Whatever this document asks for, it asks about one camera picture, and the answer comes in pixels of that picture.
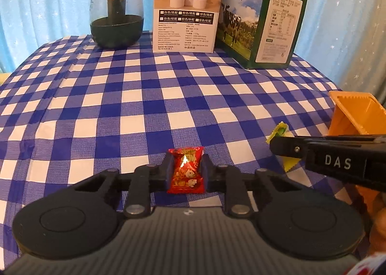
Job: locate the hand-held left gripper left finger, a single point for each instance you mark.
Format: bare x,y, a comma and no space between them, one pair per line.
169,172

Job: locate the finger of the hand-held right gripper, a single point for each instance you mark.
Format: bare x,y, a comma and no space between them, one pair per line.
285,146
346,138

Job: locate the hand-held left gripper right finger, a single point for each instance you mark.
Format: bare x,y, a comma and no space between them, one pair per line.
207,172

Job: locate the yellow green candy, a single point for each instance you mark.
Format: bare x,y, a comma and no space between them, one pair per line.
280,131

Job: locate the red candy with cartoon print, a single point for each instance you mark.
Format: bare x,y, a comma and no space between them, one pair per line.
185,172

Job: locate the orange plastic tray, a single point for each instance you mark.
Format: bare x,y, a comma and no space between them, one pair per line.
349,115

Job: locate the person's right forearm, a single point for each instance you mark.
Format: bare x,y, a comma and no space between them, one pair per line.
380,226

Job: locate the blue white checkered tablecloth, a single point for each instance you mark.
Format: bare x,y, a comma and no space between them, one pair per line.
120,97

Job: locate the red white printed cloth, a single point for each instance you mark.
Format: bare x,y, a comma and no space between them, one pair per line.
369,264

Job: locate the green cow-print milk box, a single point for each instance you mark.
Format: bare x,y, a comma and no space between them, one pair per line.
265,21

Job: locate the white humidifier box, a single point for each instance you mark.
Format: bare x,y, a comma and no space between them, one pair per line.
184,18

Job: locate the dark green glass humidifier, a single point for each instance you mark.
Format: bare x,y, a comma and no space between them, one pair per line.
117,18

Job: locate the blue star curtain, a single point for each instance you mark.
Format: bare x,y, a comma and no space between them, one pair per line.
45,6

